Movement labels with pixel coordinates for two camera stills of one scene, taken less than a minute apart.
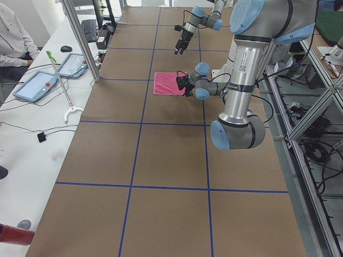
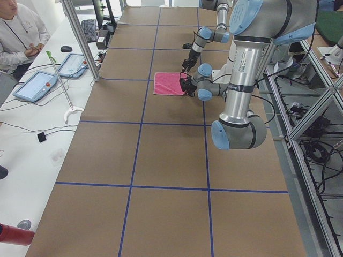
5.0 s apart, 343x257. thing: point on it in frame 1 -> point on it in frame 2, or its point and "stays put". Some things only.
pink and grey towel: (165, 83) stays put
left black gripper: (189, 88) stays put
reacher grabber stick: (72, 108) stays put
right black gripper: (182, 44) -> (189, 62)
